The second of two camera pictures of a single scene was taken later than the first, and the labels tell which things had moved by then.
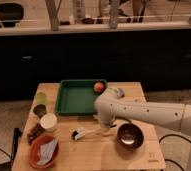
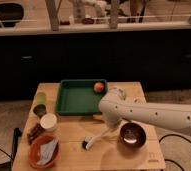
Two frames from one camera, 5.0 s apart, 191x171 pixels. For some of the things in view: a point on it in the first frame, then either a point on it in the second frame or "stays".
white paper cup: (48, 122) stays
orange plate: (34, 150) stays
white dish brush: (79, 132) → (89, 140)
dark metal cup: (40, 110) stays
